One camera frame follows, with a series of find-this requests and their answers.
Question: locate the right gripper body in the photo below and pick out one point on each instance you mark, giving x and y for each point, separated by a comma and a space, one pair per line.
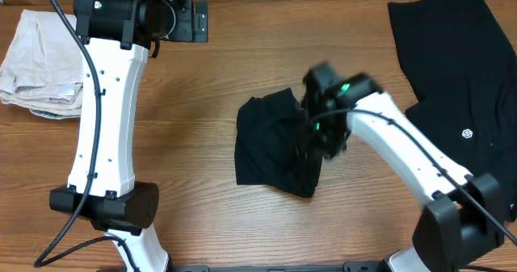
312, 113

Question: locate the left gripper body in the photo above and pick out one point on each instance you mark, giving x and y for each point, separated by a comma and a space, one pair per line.
200, 22

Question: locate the black t-shirt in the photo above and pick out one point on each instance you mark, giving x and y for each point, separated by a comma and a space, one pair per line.
270, 145

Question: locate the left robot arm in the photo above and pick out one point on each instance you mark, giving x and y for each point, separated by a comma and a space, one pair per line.
116, 38

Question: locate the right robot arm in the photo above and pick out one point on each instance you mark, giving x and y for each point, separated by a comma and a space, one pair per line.
461, 214

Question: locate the folded beige clothes stack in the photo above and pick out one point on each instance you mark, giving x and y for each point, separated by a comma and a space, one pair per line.
43, 69

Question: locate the black garment pile right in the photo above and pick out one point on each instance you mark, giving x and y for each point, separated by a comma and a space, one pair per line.
462, 69

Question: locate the light blue garment under beige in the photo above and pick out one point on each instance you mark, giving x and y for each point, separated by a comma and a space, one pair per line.
50, 115

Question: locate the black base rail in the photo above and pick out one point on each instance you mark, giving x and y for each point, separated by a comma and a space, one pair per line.
282, 269

